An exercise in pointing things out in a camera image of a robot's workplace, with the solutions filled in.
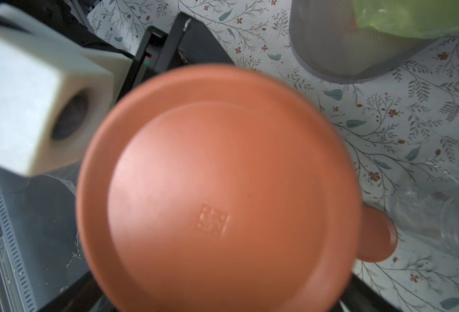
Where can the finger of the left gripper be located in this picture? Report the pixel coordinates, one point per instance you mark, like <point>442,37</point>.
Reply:
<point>189,42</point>

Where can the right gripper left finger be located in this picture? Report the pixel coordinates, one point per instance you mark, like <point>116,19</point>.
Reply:
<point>83,295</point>

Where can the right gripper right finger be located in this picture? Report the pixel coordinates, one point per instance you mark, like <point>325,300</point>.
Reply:
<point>358,296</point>

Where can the oatmeal jar with terracotta lid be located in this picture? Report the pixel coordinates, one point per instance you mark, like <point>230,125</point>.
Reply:
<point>428,213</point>

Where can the grey bin with green bag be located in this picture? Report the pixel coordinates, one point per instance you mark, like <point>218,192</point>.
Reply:
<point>356,41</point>

